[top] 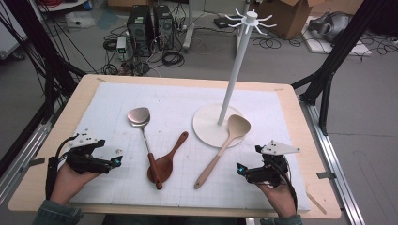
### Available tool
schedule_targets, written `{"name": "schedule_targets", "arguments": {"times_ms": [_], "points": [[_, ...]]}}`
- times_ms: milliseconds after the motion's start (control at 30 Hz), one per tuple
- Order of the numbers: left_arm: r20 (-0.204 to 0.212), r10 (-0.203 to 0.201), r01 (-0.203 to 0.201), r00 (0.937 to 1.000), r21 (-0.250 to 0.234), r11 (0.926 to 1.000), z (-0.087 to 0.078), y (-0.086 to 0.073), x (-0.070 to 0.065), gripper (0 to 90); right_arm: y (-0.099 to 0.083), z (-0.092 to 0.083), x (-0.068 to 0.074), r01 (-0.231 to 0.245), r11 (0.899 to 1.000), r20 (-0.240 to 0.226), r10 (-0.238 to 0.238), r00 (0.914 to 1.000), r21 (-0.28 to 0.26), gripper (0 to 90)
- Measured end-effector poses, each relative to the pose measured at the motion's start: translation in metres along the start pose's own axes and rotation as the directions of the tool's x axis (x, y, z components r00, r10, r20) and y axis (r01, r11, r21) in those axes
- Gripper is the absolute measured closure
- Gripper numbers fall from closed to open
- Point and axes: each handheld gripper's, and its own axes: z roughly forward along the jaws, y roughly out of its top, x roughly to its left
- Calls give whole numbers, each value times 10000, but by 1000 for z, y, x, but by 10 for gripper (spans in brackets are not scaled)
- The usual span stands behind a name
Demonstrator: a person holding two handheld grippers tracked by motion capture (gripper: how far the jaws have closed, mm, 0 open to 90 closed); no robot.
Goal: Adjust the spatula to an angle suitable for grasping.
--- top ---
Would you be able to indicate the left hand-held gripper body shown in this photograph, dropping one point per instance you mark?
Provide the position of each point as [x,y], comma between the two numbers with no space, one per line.
[83,159]

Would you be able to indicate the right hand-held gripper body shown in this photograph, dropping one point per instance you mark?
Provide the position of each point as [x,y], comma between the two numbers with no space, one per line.
[269,175]

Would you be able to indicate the light beige wooden spoon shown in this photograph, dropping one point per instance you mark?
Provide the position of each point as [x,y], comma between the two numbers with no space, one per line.
[238,126]

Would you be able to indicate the dark brown wooden spoon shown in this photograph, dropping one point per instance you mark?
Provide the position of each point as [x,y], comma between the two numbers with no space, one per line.
[167,165]

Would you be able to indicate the white utensil rack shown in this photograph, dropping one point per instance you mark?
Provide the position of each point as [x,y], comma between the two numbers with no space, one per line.
[238,62]

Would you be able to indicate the person's right hand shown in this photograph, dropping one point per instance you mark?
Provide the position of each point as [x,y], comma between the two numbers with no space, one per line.
[281,200]

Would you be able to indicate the person's left hand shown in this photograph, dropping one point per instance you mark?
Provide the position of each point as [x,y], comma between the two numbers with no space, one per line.
[67,184]

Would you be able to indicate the white foam mat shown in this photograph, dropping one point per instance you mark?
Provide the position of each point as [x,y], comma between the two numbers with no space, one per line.
[175,103]

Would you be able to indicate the small white power device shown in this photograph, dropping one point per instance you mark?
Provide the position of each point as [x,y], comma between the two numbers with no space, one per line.
[121,45]

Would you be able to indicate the black computer tower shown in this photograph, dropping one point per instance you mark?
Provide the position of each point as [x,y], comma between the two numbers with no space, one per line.
[163,26]
[139,31]

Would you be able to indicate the clear plastic bag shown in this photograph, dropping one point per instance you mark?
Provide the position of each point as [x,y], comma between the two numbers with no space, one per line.
[79,19]

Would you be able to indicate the small black floor box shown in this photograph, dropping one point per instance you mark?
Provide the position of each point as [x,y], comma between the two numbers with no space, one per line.
[220,22]

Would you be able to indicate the large open cardboard box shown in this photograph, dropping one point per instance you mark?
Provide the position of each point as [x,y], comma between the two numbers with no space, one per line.
[287,18]

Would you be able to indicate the white metal stand leg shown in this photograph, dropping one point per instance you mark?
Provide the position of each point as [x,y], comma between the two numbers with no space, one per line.
[190,31]

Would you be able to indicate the white floor board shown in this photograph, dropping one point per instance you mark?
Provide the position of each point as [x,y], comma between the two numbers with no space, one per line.
[359,48]

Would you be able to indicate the round white table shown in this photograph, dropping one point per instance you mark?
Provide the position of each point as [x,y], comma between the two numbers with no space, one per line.
[62,6]

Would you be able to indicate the grey bag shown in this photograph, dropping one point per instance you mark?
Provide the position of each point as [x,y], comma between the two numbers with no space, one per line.
[331,25]

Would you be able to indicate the aluminium rail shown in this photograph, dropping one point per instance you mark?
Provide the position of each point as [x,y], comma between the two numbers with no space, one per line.
[22,159]
[331,150]

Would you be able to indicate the black metal frame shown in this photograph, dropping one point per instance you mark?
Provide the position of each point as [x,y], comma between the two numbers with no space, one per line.
[341,47]
[50,72]

